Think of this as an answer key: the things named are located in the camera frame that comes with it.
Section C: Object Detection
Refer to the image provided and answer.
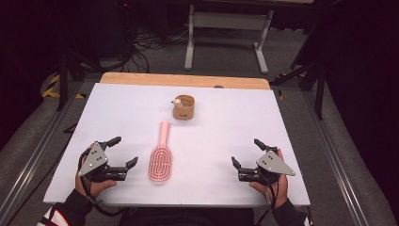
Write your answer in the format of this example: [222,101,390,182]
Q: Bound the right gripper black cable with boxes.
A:
[253,170,280,226]

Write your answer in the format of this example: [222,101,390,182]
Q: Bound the person's left hand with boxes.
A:
[74,175,118,199]

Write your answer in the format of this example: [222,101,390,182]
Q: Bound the tan holder with bear figure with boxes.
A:
[170,94,196,121]

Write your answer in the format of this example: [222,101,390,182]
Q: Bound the yellow black hazard tape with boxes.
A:
[41,73,88,100]
[275,73,307,102]

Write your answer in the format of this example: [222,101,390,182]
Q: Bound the person's right hand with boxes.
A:
[248,173,290,209]

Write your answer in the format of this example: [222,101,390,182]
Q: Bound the grey metal desk frame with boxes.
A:
[184,3,275,75]

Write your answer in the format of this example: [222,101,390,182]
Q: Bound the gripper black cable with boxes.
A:
[77,147,128,218]
[253,170,280,226]

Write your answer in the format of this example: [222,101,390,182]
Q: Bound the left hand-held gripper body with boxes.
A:
[76,140,128,184]

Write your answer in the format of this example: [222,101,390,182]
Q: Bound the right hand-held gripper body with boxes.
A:
[237,145,296,186]

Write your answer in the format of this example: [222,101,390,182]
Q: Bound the person's dark clothing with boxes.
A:
[118,206,256,226]

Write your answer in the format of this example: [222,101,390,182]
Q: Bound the wooden table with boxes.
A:
[99,72,271,90]

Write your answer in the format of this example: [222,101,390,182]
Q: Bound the pink hairbrush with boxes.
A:
[148,120,173,183]

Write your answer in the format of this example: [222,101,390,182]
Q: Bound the black floor cables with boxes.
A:
[123,26,191,73]

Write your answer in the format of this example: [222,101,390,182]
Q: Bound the black metal stand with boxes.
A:
[53,46,106,112]
[271,56,327,121]

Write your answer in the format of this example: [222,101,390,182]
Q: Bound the aluminium floor rail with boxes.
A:
[300,90,372,226]
[0,81,85,226]

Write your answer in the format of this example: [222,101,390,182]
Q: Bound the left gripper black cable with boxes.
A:
[77,147,128,218]

